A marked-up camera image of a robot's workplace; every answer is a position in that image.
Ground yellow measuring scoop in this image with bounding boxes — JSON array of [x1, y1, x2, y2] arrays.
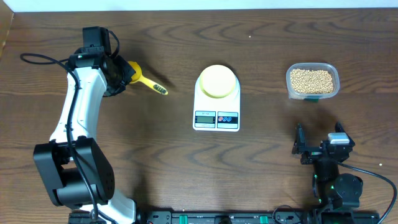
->
[[128, 61, 169, 95]]

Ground soybeans in container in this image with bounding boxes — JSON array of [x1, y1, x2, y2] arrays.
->
[[290, 69, 334, 94]]

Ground clear plastic container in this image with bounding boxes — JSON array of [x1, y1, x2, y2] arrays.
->
[[286, 63, 340, 100]]

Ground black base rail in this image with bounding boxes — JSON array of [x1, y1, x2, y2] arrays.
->
[[135, 210, 379, 224]]

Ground white digital kitchen scale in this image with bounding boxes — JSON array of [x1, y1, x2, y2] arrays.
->
[[192, 73, 241, 132]]

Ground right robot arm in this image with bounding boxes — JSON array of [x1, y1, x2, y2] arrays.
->
[[292, 123, 363, 223]]

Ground cardboard panel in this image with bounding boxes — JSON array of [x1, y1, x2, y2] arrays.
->
[[0, 0, 14, 55]]

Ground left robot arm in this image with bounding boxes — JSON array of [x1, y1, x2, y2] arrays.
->
[[34, 47, 142, 223]]

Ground pale yellow bowl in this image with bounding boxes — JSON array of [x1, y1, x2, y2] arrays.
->
[[199, 65, 236, 98]]

